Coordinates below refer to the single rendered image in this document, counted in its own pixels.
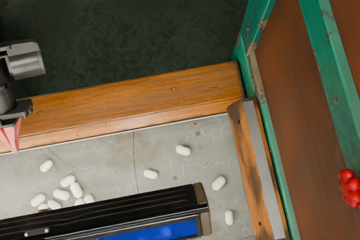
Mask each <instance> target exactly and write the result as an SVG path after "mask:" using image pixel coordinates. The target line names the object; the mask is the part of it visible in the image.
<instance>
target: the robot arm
mask: <svg viewBox="0 0 360 240"><path fill-rule="evenodd" d="M0 1H1V0H0ZM3 58H5V60H6V63H7V66H8V69H9V73H10V75H11V76H14V78H15V80H19V79H24V78H29V77H33V76H38V75H42V74H46V68H45V66H44V60H43V58H42V54H41V49H40V47H39V43H38V41H37V40H36V39H30V38H29V39H24V40H15V41H13V40H12V41H11V40H10V41H4V42H0V140H1V141H2V142H3V143H5V144H6V145H7V147H8V148H9V149H10V150H11V151H12V152H13V153H14V154H17V153H18V152H19V131H20V125H21V119H22V117H24V118H26V117H27V116H28V114H31V113H32V112H33V108H32V106H33V103H32V99H25V100H19V101H16V98H15V96H14V93H13V89H12V86H11V83H10V81H9V76H8V73H7V70H6V67H5V64H4V61H3Z"/></svg>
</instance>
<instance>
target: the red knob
mask: <svg viewBox="0 0 360 240"><path fill-rule="evenodd" d="M338 177H339V180H340V181H339V184H338V187H339V189H340V190H341V191H342V192H343V194H342V198H343V200H344V201H345V202H346V203H348V204H349V206H350V207H352V208H357V207H358V206H359V205H360V181H359V179H358V178H356V177H355V173H354V172H353V171H352V170H351V169H345V170H341V171H340V172H339V175H338Z"/></svg>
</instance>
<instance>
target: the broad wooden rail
mask: <svg viewBox="0 0 360 240"><path fill-rule="evenodd" d="M242 98H246V91H245V87H244V83H243V78H242V74H241V69H240V66H239V62H238V61H231V62H225V63H219V64H213V65H207V66H201V67H195V68H191V69H185V70H179V71H174V72H167V73H162V74H156V75H152V76H146V77H140V78H134V79H128V80H122V81H116V82H110V83H107V84H100V85H95V86H89V87H83V88H77V89H71V90H67V91H61V92H56V93H49V94H43V95H38V96H32V97H26V98H22V99H16V101H19V100H25V99H32V103H33V106H32V108H33V112H32V113H31V114H28V116H27V117H26V118H24V117H22V119H21V125H20V131H19V150H20V151H22V150H25V149H31V148H37V147H42V146H48V145H54V144H60V143H65V142H69V141H75V140H80V139H86V138H92V137H98V136H103V135H108V134H113V133H119V132H125V131H131V130H136V129H142V128H148V127H151V126H157V125H163V124H169V123H174V122H180V121H186V120H190V119H196V118H202V117H207V116H213V115H219V114H225V113H228V112H227V108H228V106H230V105H231V104H233V103H235V102H236V101H238V100H240V99H242Z"/></svg>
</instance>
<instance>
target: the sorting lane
mask: <svg viewBox="0 0 360 240"><path fill-rule="evenodd" d="M178 145H182V146H185V147H188V148H189V149H190V151H191V153H190V154H189V155H187V156H185V155H183V154H179V153H177V152H176V147H177V146H178ZM47 160H51V161H52V162H53V165H52V167H51V168H50V169H49V170H47V171H46V172H42V171H41V170H40V167H41V165H43V164H44V163H45V162H46V161H47ZM146 169H150V170H153V171H156V172H157V174H158V176H157V178H156V179H151V178H148V177H145V176H144V171H145V170H146ZM68 175H73V176H74V177H75V181H74V182H76V183H78V184H79V186H80V188H81V190H82V196H81V197H80V198H82V199H84V196H85V195H87V194H91V195H92V196H93V199H94V200H95V202H96V201H101V200H107V199H113V198H118V197H124V196H129V195H133V194H139V193H144V192H150V191H155V190H161V189H166V188H172V187H176V186H181V185H187V184H194V183H198V182H201V183H202V184H203V187H204V190H205V194H206V197H207V201H208V204H209V210H210V215H211V226H212V234H211V235H210V236H203V237H199V238H194V239H190V240H256V239H255V235H254V231H253V226H252V222H251V217H250V212H249V208H248V202H247V199H246V194H245V190H244V184H243V179H242V174H241V168H240V165H239V160H238V155H237V151H236V146H235V142H234V137H233V133H232V130H231V125H230V120H229V117H228V113H225V114H219V115H213V116H207V117H202V118H196V119H190V120H186V121H180V122H174V123H169V124H163V125H157V126H151V127H146V128H142V129H136V130H131V131H125V132H119V133H113V134H108V135H103V136H98V137H92V138H86V139H80V140H75V141H69V142H63V143H60V144H54V145H48V146H42V147H37V148H31V149H25V150H22V151H19V152H18V153H17V154H14V153H13V152H10V153H4V154H0V220H2V219H7V218H13V217H16V216H22V215H27V214H33V213H38V207H39V206H40V205H41V204H47V203H48V201H49V200H54V201H56V202H58V203H60V205H61V208H64V207H70V206H74V204H75V201H76V200H77V199H79V198H76V197H75V196H74V195H73V193H72V191H71V189H70V185H68V186H67V187H62V186H61V180H62V179H64V178H66V177H67V176H68ZM220 176H223V177H224V178H225V179H226V182H225V184H224V185H223V186H222V187H221V188H220V189H219V190H214V189H213V188H212V184H213V182H214V181H215V180H216V179H217V178H218V177H220ZM56 189H61V190H63V191H67V192H68V193H69V195H70V196H69V198H68V199H67V200H62V199H58V198H55V197H54V195H53V192H54V191H55V190H56ZM38 194H44V195H45V197H46V198H45V201H44V202H42V203H41V204H39V205H38V206H36V207H34V206H32V205H31V200H32V199H33V198H35V197H36V196H37V195H38ZM228 210H230V211H232V213H233V220H234V221H233V224H231V225H228V224H226V216H225V213H226V211H228Z"/></svg>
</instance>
